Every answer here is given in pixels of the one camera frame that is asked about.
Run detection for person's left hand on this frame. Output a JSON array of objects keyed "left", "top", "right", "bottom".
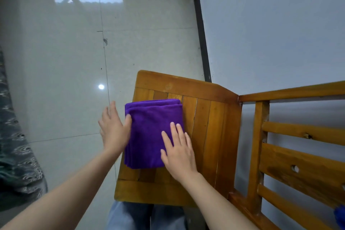
[{"left": 98, "top": 101, "right": 133, "bottom": 155}]

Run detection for person's right hand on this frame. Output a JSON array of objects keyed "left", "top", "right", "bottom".
[{"left": 160, "top": 122, "right": 199, "bottom": 183}]

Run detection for purple cloth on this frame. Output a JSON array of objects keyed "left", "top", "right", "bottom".
[{"left": 124, "top": 99, "right": 186, "bottom": 170}]

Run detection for blue cloth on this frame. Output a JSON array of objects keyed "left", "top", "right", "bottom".
[{"left": 333, "top": 205, "right": 345, "bottom": 230}]

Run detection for person's left forearm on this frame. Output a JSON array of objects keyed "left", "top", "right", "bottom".
[{"left": 0, "top": 149, "right": 122, "bottom": 230}]

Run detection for person's right forearm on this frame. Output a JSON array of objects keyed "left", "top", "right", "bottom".
[{"left": 183, "top": 176, "right": 259, "bottom": 230}]

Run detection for person's blue jeans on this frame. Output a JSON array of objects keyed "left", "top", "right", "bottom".
[{"left": 106, "top": 201, "right": 188, "bottom": 230}]

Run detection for wooden chair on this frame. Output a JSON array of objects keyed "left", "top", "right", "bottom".
[{"left": 114, "top": 70, "right": 345, "bottom": 230}]

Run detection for bed with blue floral sheet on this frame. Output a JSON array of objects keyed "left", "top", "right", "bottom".
[{"left": 0, "top": 46, "right": 49, "bottom": 211}]

